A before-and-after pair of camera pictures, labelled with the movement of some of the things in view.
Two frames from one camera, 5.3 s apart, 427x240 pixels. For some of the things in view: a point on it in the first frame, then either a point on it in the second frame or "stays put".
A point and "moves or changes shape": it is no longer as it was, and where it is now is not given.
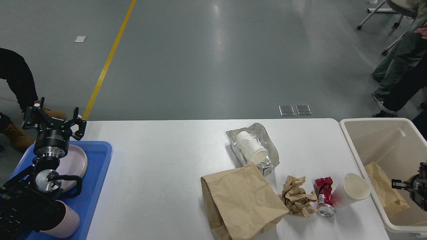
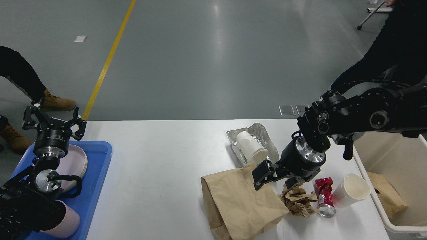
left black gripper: [52, 144] stays put
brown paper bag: [392, 198] moves or changes shape
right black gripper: [418, 186] -> [298, 161]
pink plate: [74, 163] stays put
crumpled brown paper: [297, 201] stays put
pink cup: [68, 225] stays put
